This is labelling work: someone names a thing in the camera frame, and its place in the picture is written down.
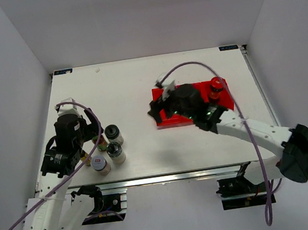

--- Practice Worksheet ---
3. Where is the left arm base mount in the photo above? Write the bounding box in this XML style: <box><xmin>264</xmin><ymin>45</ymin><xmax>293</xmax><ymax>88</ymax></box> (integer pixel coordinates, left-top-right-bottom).
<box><xmin>70</xmin><ymin>186</ymin><xmax>127</xmax><ymax>226</ymax></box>

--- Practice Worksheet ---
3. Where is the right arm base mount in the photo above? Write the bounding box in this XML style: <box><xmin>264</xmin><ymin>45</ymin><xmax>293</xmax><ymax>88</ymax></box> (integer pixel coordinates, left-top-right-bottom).
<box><xmin>216</xmin><ymin>176</ymin><xmax>267</xmax><ymax>210</ymax></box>

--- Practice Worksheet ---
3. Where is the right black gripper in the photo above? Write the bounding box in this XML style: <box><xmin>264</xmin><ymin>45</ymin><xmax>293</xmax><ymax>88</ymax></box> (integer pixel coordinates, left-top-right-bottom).
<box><xmin>144</xmin><ymin>85</ymin><xmax>195</xmax><ymax>127</ymax></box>

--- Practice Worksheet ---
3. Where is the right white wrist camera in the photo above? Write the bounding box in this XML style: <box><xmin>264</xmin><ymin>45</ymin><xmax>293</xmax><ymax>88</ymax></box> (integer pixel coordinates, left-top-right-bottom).
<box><xmin>155</xmin><ymin>73</ymin><xmax>176</xmax><ymax>101</ymax></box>

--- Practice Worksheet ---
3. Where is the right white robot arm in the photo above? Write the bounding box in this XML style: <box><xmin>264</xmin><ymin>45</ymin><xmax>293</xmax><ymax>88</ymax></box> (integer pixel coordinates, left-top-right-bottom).
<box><xmin>148</xmin><ymin>84</ymin><xmax>308</xmax><ymax>193</ymax></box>

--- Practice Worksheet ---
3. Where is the right blue corner label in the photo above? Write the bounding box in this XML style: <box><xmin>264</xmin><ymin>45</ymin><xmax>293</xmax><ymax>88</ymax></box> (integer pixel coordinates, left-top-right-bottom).
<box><xmin>218</xmin><ymin>45</ymin><xmax>239</xmax><ymax>51</ymax></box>

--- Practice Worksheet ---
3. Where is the black cap spice grinder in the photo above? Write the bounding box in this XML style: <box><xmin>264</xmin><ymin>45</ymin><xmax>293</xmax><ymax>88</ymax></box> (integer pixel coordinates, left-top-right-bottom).
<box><xmin>104</xmin><ymin>124</ymin><xmax>124</xmax><ymax>145</ymax></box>

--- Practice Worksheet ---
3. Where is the yellow cap sauce bottle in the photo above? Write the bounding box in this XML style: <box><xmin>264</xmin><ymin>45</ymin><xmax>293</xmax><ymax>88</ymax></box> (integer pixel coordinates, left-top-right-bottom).
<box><xmin>80</xmin><ymin>150</ymin><xmax>91</xmax><ymax>166</ymax></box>

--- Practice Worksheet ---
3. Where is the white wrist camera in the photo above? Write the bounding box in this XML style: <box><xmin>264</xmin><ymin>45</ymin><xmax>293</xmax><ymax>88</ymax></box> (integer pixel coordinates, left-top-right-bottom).
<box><xmin>155</xmin><ymin>73</ymin><xmax>176</xmax><ymax>101</ymax></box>
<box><xmin>54</xmin><ymin>98</ymin><xmax>81</xmax><ymax>118</ymax></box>

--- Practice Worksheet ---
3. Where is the left blue corner label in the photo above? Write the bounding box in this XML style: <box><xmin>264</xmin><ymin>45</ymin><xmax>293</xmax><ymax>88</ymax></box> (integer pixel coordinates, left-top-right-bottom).
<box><xmin>53</xmin><ymin>68</ymin><xmax>73</xmax><ymax>76</ymax></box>

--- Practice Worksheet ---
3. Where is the green neck sauce bottle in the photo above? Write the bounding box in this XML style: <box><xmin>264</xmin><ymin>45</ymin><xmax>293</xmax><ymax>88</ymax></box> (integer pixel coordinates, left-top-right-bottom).
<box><xmin>92</xmin><ymin>134</ymin><xmax>108</xmax><ymax>151</ymax></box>

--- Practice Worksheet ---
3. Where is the aluminium right side rail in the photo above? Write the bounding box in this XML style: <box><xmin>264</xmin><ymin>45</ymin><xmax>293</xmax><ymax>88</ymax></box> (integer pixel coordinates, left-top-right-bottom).
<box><xmin>240</xmin><ymin>39</ymin><xmax>300</xmax><ymax>165</ymax></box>

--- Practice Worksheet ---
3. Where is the blue corner label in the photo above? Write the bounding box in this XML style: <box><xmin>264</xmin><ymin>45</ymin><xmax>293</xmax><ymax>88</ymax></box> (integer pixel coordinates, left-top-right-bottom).
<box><xmin>53</xmin><ymin>68</ymin><xmax>73</xmax><ymax>76</ymax></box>
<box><xmin>218</xmin><ymin>45</ymin><xmax>239</xmax><ymax>51</ymax></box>

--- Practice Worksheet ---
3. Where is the silver lid spice jar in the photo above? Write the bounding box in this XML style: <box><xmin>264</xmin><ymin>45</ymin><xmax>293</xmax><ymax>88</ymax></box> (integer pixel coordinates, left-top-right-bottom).
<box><xmin>91</xmin><ymin>155</ymin><xmax>111</xmax><ymax>175</ymax></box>

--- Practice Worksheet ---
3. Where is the red lid sauce jar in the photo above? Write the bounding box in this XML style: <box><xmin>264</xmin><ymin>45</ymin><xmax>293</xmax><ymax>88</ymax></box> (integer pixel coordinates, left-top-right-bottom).
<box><xmin>206</xmin><ymin>77</ymin><xmax>224</xmax><ymax>102</ymax></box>

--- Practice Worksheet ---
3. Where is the red three-compartment tray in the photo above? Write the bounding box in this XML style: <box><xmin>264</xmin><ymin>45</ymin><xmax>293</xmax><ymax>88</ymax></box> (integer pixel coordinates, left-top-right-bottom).
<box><xmin>157</xmin><ymin>78</ymin><xmax>235</xmax><ymax>129</ymax></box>

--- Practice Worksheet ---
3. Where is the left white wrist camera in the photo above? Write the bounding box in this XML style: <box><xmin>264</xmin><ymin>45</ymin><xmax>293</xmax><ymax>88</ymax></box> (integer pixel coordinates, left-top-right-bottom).
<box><xmin>54</xmin><ymin>98</ymin><xmax>81</xmax><ymax>118</ymax></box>

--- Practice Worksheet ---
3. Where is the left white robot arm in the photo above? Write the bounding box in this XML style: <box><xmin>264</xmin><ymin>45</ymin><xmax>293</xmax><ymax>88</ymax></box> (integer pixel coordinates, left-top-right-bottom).
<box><xmin>27</xmin><ymin>108</ymin><xmax>104</xmax><ymax>230</ymax></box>

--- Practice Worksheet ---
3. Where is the aluminium front table rail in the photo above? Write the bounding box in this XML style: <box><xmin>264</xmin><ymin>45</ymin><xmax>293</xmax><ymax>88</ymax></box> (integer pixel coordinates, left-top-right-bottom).
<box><xmin>34</xmin><ymin>155</ymin><xmax>301</xmax><ymax>202</ymax></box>

